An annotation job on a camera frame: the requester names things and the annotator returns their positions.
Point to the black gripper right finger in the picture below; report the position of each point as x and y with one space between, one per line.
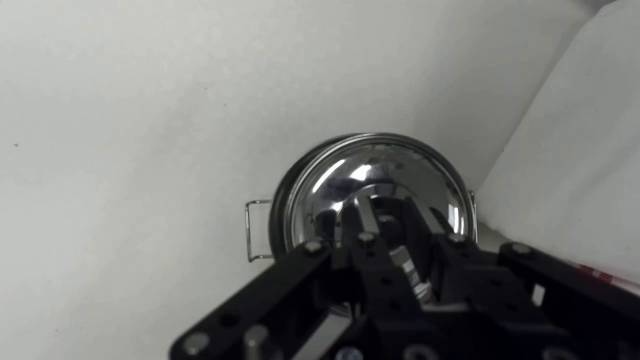
532 293

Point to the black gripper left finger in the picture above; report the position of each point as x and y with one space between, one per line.
280 293

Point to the silver pot lid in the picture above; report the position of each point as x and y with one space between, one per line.
373 170

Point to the white plastic tray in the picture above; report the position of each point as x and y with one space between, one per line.
167 167

